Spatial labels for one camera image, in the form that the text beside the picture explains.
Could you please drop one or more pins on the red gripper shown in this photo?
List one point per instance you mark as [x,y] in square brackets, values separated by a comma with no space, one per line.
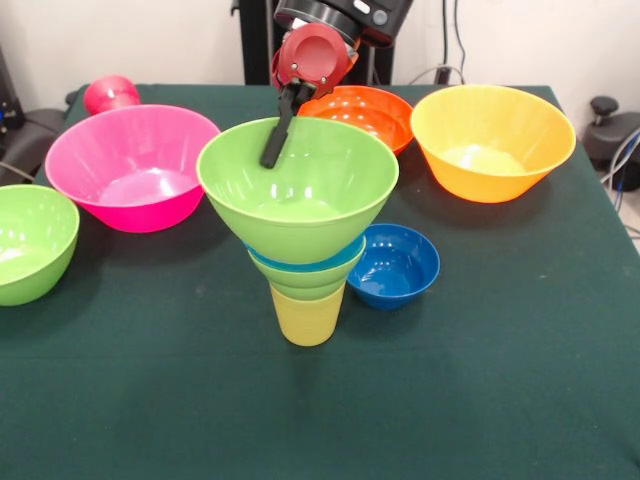
[312,55]

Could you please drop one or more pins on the large green plastic bowl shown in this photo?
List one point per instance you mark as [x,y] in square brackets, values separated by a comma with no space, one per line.
[300,215]
[30,250]

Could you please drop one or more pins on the red-orange plastic bowl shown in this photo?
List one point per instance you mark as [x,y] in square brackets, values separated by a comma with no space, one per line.
[380,115]

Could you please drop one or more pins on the light blue plastic bowl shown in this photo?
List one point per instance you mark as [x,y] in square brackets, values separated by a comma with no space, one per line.
[345,261]

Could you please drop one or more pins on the small green plastic bowl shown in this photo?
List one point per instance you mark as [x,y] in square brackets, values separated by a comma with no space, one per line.
[305,285]

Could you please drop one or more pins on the yellow plastic cup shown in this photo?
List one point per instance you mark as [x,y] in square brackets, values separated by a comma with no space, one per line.
[307,322]

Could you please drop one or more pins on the black computer tower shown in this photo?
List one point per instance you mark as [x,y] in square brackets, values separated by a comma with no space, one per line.
[7,100]

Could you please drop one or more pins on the large pink plastic bowl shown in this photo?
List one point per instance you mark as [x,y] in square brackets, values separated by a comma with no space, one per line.
[125,170]

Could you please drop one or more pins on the black power adapter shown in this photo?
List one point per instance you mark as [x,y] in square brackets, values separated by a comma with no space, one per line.
[442,75]

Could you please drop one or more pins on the red plastic cup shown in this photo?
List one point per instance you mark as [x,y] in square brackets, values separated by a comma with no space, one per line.
[110,95]

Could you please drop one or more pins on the dark blue plastic bowl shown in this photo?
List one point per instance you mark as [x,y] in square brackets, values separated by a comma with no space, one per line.
[395,280]

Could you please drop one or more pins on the large orange plastic bowl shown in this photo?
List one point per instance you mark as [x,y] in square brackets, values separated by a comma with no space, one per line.
[495,140]

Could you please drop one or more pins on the dark green tablecloth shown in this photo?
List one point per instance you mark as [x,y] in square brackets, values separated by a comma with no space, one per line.
[200,400]

